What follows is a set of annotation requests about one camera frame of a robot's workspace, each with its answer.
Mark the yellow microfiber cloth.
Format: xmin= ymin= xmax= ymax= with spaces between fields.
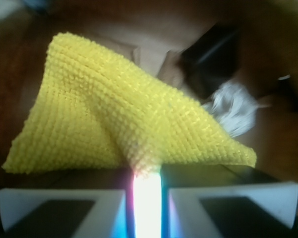
xmin=2 ymin=33 xmax=257 ymax=175

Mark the crumpled white paper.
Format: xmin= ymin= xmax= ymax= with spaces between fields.
xmin=203 ymin=81 xmax=259 ymax=137

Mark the black glossy box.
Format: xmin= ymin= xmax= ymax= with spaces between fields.
xmin=181 ymin=25 xmax=240 ymax=99

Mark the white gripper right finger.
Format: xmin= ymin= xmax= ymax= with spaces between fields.
xmin=161 ymin=164 xmax=298 ymax=238

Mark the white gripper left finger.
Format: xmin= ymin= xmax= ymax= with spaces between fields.
xmin=0 ymin=168 xmax=134 ymax=238

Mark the brown paper bag bin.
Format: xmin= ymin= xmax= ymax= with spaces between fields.
xmin=0 ymin=0 xmax=298 ymax=188

